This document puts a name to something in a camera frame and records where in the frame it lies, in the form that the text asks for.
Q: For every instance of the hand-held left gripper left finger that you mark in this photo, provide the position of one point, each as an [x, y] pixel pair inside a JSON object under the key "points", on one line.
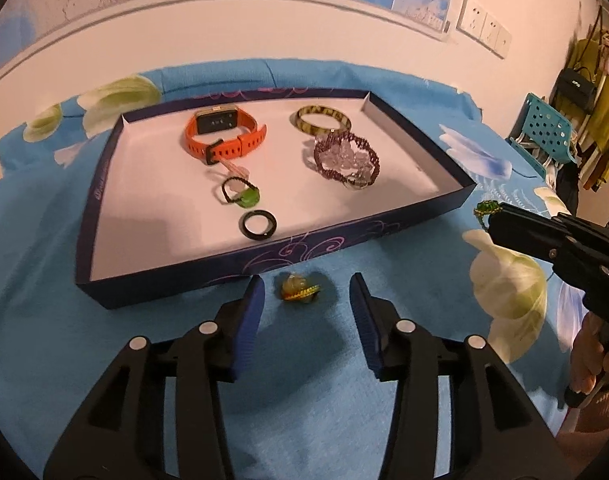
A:
{"points": [[248, 320]]}

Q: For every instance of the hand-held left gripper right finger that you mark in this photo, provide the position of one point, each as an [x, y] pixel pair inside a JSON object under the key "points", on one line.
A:
{"points": [[365, 320]]}

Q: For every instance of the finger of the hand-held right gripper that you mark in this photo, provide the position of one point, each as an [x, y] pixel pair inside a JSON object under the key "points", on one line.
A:
{"points": [[524, 232]]}

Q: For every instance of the dark blue cardboard tray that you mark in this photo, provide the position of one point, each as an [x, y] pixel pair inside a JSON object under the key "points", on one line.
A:
{"points": [[159, 210]]}

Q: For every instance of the person's right forearm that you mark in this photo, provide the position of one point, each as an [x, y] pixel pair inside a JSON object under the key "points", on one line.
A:
{"points": [[599, 420]]}

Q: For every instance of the person's right hand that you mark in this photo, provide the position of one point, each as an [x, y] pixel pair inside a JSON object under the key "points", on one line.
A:
{"points": [[584, 360]]}

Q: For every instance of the blue floral blanket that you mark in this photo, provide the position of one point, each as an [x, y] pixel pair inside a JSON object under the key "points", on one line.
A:
{"points": [[309, 410]]}

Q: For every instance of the blue perforated plastic chair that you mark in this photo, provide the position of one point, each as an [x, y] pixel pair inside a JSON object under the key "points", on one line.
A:
{"points": [[546, 127]]}

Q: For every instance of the black handbag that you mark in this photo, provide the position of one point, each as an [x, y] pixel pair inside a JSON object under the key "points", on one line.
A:
{"points": [[576, 90]]}

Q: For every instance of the orange smart watch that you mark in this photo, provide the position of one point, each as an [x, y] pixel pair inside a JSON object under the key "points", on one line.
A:
{"points": [[234, 144]]}

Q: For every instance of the tortoiseshell bangle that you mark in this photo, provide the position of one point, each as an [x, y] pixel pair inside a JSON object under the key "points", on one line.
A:
{"points": [[304, 125]]}

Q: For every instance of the white wall socket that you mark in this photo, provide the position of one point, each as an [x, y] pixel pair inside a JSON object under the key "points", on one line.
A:
{"points": [[491, 30], [505, 41], [472, 17]]}

